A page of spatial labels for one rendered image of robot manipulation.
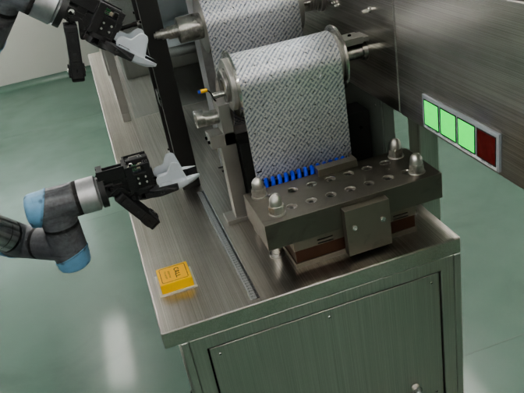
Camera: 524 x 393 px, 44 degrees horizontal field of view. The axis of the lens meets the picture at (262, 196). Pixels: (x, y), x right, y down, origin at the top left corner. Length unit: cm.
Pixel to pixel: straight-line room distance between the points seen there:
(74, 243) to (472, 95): 85
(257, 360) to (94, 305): 178
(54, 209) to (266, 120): 48
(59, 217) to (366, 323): 69
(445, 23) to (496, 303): 168
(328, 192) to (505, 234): 183
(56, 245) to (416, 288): 78
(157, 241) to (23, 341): 155
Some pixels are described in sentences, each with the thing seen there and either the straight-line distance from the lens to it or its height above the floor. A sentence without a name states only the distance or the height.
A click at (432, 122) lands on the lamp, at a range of 131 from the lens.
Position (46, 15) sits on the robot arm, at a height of 148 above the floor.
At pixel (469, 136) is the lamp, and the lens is 120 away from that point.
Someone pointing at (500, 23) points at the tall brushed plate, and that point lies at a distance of 107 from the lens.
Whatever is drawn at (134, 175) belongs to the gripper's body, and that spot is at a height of 114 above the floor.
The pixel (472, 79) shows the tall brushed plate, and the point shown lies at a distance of 116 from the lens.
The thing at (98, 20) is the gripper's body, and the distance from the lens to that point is 132.
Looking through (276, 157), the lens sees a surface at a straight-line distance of 146.
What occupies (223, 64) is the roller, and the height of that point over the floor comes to 130.
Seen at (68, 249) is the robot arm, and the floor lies 102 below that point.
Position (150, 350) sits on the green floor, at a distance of 272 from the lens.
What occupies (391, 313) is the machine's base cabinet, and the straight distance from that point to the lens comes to 146.
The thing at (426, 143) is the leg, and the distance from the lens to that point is 179.
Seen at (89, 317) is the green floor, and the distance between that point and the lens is 303.
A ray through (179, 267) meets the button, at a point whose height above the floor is 92.
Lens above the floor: 168
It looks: 28 degrees down
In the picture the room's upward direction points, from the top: 11 degrees counter-clockwise
